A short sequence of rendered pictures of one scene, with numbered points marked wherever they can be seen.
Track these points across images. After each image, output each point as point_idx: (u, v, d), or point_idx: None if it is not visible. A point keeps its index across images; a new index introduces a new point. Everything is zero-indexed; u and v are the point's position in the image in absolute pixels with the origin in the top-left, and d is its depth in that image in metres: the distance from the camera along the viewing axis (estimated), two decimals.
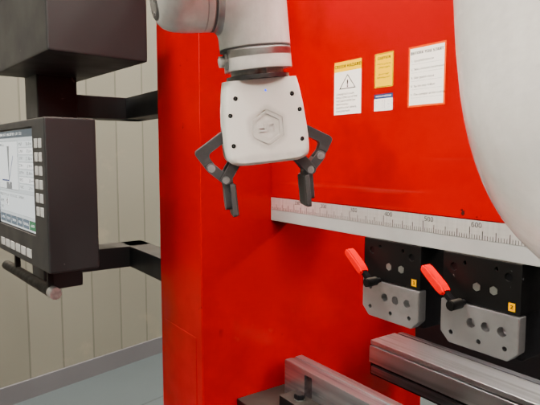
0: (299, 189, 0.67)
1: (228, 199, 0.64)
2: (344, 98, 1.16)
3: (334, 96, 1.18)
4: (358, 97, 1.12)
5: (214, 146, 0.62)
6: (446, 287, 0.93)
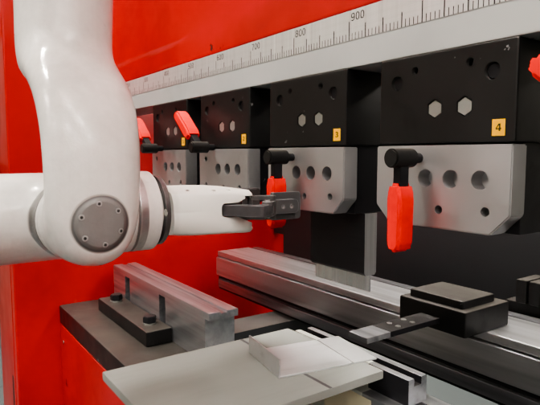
0: (283, 195, 0.62)
1: None
2: None
3: None
4: None
5: None
6: (193, 130, 0.84)
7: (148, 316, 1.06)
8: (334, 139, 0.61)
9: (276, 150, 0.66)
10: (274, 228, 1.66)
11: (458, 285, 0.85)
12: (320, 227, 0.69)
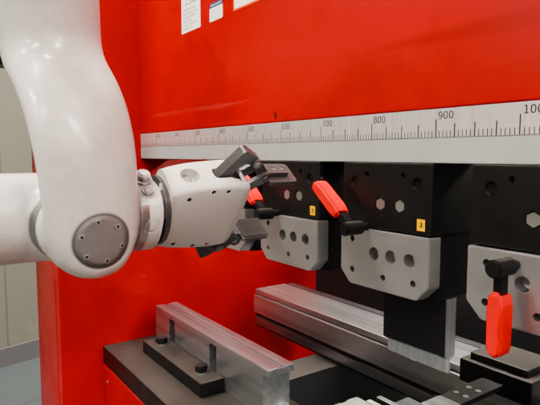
0: (255, 233, 0.67)
1: (275, 166, 0.62)
2: (188, 14, 1.08)
3: (182, 14, 1.11)
4: (198, 10, 1.05)
5: (231, 161, 0.58)
6: (257, 196, 0.86)
7: (199, 365, 1.08)
8: (418, 229, 0.63)
9: (357, 231, 0.67)
10: None
11: (516, 347, 0.87)
12: (394, 305, 0.71)
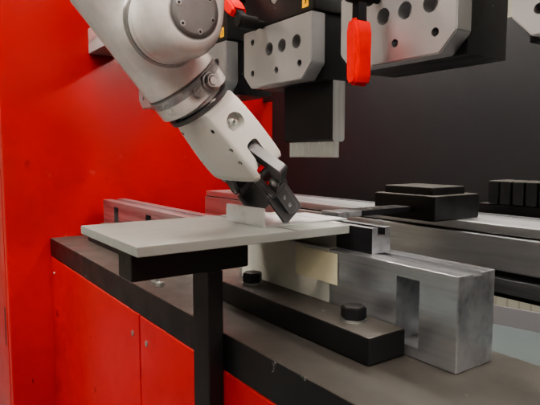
0: (251, 206, 0.67)
1: (290, 198, 0.63)
2: None
3: None
4: None
5: (270, 157, 0.58)
6: None
7: None
8: (303, 6, 0.64)
9: (251, 24, 0.68)
10: (263, 177, 1.68)
11: (431, 184, 0.88)
12: (292, 106, 0.72)
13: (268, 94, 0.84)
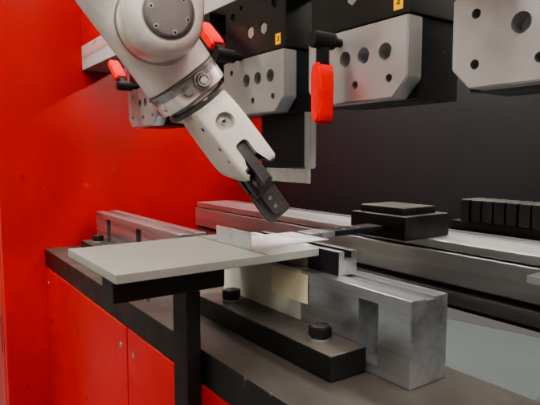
0: (263, 208, 0.65)
1: (277, 198, 0.65)
2: None
3: None
4: None
5: (258, 161, 0.60)
6: None
7: None
8: (276, 43, 0.68)
9: (228, 57, 0.73)
10: None
11: (405, 202, 0.92)
12: (269, 133, 0.76)
13: (249, 118, 0.88)
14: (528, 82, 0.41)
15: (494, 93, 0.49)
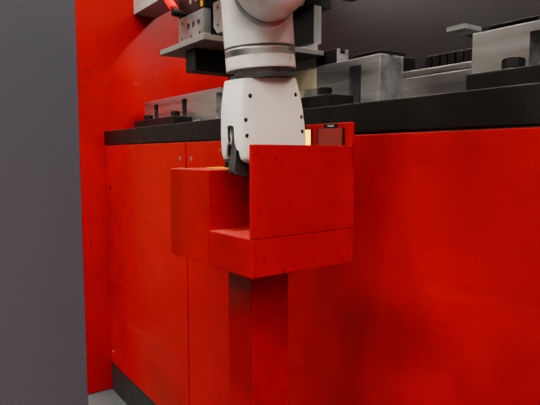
0: None
1: None
2: None
3: None
4: None
5: None
6: None
7: (174, 111, 1.49)
8: None
9: None
10: None
11: None
12: None
13: None
14: None
15: None
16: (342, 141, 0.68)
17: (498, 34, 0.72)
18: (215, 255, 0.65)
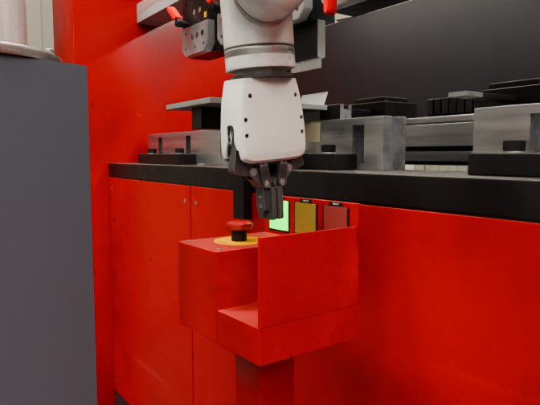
0: (275, 203, 0.65)
1: None
2: None
3: None
4: None
5: None
6: None
7: (178, 148, 1.50)
8: None
9: None
10: None
11: None
12: (293, 39, 1.13)
13: None
14: None
15: None
16: (347, 221, 0.69)
17: (499, 112, 0.73)
18: (223, 335, 0.66)
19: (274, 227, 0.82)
